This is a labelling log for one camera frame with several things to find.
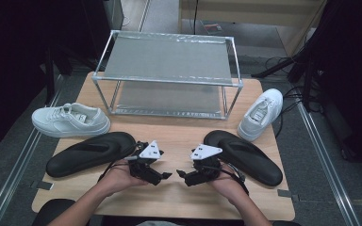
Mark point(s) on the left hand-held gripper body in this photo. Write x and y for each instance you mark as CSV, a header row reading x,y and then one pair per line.
x,y
150,150

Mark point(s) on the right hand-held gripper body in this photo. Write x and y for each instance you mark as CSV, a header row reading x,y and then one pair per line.
x,y
205,151

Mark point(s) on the black flip-flop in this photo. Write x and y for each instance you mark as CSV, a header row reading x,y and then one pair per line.
x,y
88,155
251,160

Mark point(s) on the white sneaker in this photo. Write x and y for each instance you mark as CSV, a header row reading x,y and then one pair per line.
x,y
257,122
66,124

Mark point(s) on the metal shoe rack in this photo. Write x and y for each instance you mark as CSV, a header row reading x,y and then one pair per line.
x,y
169,56

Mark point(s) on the person's right hand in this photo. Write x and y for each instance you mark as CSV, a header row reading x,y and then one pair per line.
x,y
229,188

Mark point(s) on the person's left hand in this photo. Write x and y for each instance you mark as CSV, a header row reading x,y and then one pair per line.
x,y
116,179

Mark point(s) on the grey tape piece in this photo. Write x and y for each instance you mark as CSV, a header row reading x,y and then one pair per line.
x,y
44,185
286,193

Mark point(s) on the black chair armrest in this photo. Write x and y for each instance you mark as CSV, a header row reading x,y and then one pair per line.
x,y
52,212
286,223

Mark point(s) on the black tripod stand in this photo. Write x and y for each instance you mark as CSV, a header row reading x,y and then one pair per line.
x,y
273,67

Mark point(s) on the black metal stand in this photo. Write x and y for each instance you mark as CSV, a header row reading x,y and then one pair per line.
x,y
49,81

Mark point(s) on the book with red cover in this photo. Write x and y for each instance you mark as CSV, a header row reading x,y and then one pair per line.
x,y
212,28

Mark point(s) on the wooden cabinet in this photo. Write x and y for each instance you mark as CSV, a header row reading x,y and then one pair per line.
x,y
248,12

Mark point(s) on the dark curtain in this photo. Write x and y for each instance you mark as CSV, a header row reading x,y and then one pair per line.
x,y
352,62
12,62

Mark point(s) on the metal floor rail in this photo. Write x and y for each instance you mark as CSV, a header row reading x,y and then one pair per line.
x,y
24,157
332,172

